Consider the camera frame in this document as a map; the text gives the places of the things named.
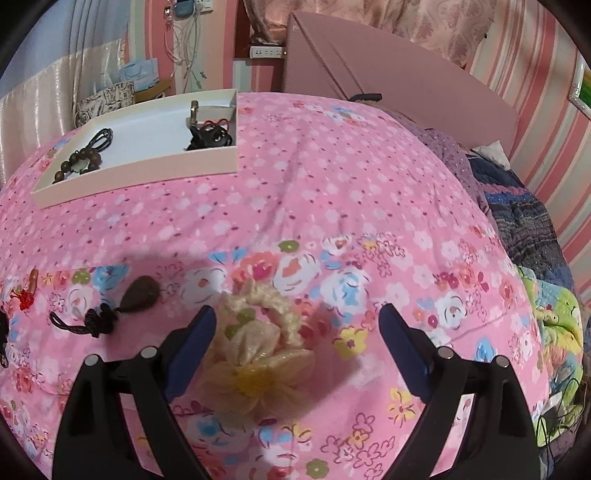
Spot pink patterned curtain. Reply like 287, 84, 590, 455
242, 0, 498, 66

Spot white shallow tray box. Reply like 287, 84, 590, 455
31, 89, 240, 210

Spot black and white patterned bag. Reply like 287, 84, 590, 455
74, 80, 136, 129

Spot black scrunchie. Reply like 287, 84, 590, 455
0, 310, 10, 370

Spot brown teardrop pendant black cord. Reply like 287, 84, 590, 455
49, 275, 162, 339

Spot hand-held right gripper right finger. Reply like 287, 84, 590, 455
379, 302, 542, 480

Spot beige flower scrunchie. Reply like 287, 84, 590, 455
202, 279, 320, 417

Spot hanging charging cables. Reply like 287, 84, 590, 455
170, 9, 206, 91

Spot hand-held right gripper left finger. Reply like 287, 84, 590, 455
52, 305, 218, 480

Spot white pillow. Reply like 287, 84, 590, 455
471, 140, 509, 165

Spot pink headboard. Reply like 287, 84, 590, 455
283, 11, 519, 156

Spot pink floral bed sheet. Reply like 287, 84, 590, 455
0, 91, 551, 480

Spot light blue gift bag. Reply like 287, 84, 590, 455
119, 58, 160, 91

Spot brown wooden bead bracelet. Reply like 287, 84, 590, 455
52, 147, 105, 185

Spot wooden bedside stand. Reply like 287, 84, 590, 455
134, 78, 177, 101

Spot framed wall picture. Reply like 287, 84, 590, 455
568, 59, 591, 110

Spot purple dotted pillow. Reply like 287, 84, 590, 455
387, 110, 491, 209

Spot dark striped quilt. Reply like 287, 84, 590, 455
465, 152, 576, 288

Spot white satin curtain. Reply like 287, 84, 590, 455
0, 39, 126, 172

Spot green cartoon blanket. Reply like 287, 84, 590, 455
514, 265, 591, 445

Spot wristwatch with beige band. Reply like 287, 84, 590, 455
187, 100, 232, 126

